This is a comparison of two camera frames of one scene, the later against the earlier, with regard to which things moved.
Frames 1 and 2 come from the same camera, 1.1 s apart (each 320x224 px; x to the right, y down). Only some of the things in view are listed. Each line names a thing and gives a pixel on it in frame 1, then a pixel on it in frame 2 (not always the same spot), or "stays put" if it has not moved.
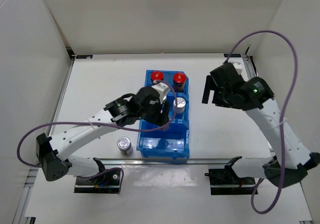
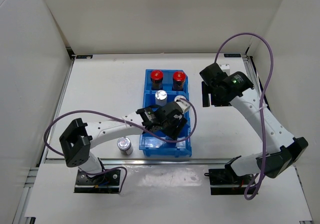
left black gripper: [162, 117] → [170, 132]
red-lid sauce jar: [179, 79] stays put
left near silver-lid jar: [124, 145] stays put
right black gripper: [210, 85] stays put
